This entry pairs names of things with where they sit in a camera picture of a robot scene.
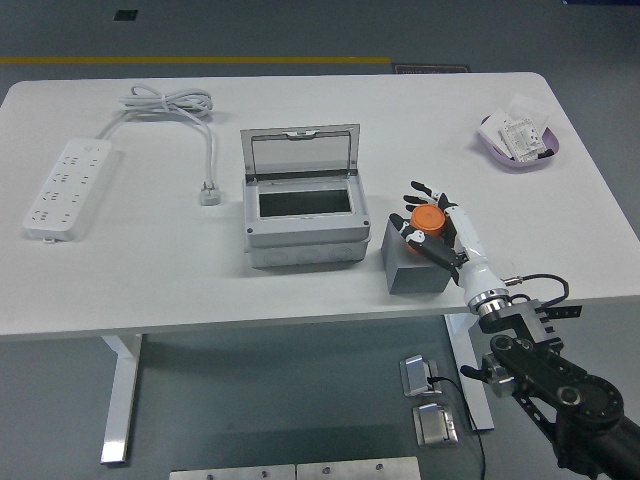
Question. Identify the grey block battery holder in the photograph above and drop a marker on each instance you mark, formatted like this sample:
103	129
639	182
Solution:
415	277

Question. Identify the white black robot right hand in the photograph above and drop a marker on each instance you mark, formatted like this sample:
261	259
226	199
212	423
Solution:
475	270

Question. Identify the white wall socket module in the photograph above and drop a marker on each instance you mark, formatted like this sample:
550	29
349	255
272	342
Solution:
522	140

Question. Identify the dark brown floor mat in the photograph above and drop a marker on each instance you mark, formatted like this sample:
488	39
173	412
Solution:
432	69

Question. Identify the silver foot pedal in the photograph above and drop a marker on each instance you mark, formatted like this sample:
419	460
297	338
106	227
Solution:
434	425
417	375

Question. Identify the transparent hinged box lid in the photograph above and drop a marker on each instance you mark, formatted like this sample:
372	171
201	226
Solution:
300	152

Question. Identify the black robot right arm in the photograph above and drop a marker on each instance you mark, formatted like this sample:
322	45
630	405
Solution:
570	395

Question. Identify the clear plastic packet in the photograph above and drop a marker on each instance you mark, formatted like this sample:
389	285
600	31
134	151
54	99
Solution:
530	107

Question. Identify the metal floor plate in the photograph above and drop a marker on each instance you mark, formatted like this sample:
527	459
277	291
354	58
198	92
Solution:
357	469
232	473

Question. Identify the black floor outlet cover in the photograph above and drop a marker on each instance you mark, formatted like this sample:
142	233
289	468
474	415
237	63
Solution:
125	15

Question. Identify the purple plastic tray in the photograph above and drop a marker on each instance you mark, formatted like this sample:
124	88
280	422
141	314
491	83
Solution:
500	161

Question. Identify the white power strip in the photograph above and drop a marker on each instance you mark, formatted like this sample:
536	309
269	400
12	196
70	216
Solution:
65	190

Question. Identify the grey plastic electrical box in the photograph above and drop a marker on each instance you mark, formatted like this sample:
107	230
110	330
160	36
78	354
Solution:
305	240

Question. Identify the white table leg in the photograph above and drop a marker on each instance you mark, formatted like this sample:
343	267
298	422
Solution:
472	380
120	400

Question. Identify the orange cylindrical battery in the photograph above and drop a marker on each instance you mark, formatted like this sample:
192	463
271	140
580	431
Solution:
427	220

